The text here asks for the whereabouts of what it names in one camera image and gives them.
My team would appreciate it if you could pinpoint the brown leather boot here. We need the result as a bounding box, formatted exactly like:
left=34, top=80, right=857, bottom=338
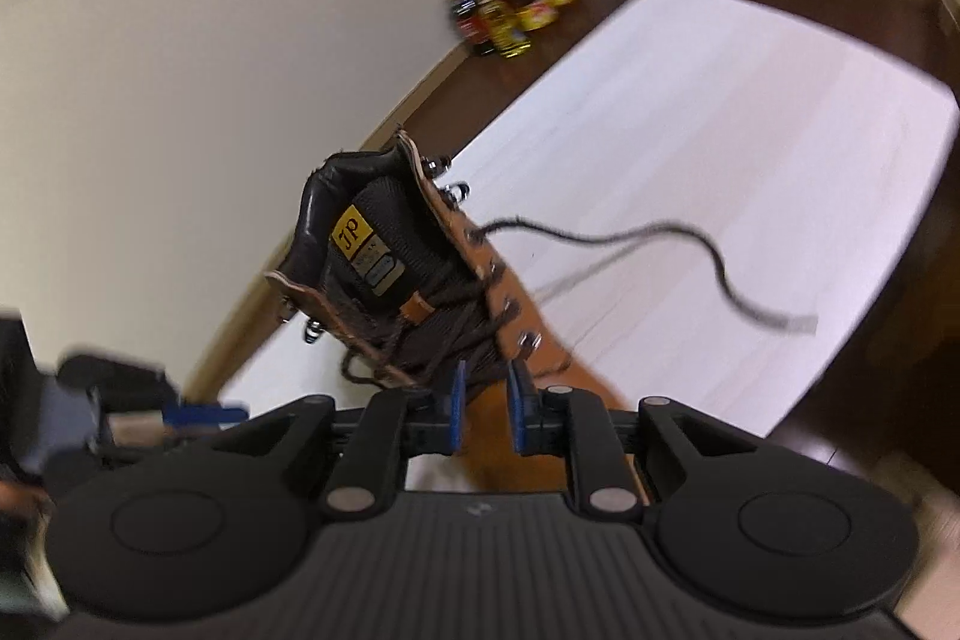
left=263, top=125, right=632, bottom=495

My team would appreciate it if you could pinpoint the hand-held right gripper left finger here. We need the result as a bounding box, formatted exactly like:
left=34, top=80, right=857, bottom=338
left=223, top=359, right=469, bottom=519

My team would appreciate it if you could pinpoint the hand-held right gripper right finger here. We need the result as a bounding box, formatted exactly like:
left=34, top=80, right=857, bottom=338
left=505, top=359, right=745, bottom=519

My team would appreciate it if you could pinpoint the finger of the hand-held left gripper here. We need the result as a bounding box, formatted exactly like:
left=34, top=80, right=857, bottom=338
left=96, top=404, right=251, bottom=444

